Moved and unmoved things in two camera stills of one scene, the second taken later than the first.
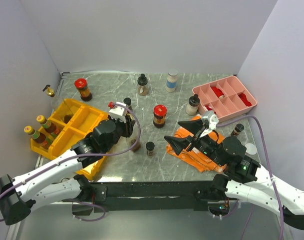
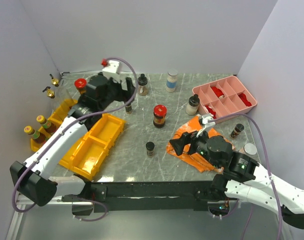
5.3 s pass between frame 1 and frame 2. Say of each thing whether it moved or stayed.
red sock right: stayed
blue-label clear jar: stayed
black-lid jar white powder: stayed
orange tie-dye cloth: stayed
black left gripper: moved
